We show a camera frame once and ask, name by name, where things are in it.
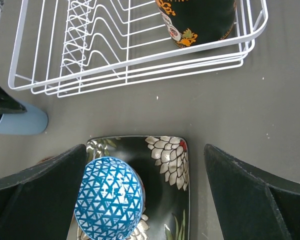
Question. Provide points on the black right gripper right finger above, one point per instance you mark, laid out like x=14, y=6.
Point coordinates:
x=251, y=204

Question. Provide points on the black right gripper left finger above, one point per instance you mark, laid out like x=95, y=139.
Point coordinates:
x=38, y=203

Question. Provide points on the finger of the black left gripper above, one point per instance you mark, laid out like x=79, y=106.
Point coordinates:
x=9, y=105

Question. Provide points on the light blue cup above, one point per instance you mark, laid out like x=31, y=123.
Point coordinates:
x=32, y=122

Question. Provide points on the blue triangle pattern bowl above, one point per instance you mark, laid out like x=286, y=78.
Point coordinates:
x=110, y=200

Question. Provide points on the black floral square plate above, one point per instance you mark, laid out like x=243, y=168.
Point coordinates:
x=163, y=166

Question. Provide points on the black decorated mug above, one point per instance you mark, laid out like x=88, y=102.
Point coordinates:
x=195, y=22

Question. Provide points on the white wire dish rack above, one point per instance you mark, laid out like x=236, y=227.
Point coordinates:
x=72, y=47

